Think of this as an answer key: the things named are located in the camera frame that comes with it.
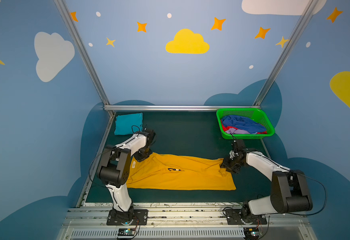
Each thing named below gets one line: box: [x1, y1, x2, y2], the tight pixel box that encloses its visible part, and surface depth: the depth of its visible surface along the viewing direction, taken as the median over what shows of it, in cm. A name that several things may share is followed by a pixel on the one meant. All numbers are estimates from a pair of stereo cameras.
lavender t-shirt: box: [225, 128, 251, 135], surface depth 103 cm
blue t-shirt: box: [221, 115, 267, 134], surface depth 106 cm
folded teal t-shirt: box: [114, 112, 143, 136], surface depth 117 cm
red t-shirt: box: [221, 120, 268, 134], surface depth 103 cm
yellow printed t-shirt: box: [126, 152, 237, 191], surface depth 90 cm
